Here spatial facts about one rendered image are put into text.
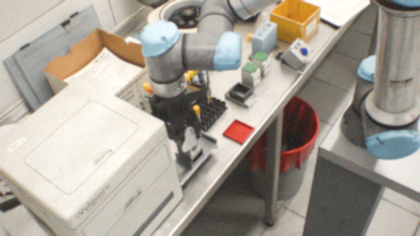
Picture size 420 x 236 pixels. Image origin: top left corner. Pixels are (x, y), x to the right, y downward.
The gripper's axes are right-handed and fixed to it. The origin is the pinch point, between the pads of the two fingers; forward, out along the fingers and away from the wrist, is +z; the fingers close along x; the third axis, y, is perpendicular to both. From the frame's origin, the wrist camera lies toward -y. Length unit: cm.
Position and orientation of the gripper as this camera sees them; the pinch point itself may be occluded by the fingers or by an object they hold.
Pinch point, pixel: (187, 139)
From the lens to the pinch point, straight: 107.6
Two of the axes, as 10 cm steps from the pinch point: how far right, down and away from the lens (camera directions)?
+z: 0.8, 6.6, 7.4
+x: 8.1, 3.9, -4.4
